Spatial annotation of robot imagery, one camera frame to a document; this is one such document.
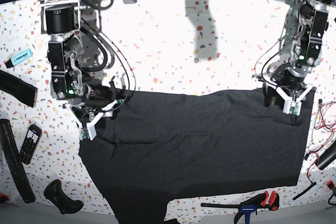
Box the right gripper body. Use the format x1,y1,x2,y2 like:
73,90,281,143
69,99,125,141

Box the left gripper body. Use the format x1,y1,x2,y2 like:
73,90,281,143
263,82,317,116

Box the dark grey T-shirt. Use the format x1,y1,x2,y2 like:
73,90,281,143
79,89,315,223

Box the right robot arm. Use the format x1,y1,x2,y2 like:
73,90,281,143
39,0,124,140

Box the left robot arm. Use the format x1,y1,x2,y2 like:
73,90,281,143
255,0,332,116

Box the black TV remote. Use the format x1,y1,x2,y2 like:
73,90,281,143
19,124,42,165

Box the black folded cloth strip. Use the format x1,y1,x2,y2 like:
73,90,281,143
1,70,38,108

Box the black cylinder right edge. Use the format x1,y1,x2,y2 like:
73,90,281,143
316,146,336,170

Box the black game controller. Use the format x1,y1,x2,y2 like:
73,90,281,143
44,179,84,215

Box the long black tube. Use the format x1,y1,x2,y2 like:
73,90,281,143
1,119,36,204

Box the blue highlighter marker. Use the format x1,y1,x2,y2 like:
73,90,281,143
5,49,32,69

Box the black blue bar clamp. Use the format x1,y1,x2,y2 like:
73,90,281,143
201,191,280,224

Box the red and white wire bundle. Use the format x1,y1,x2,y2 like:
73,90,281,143
303,99,336,185

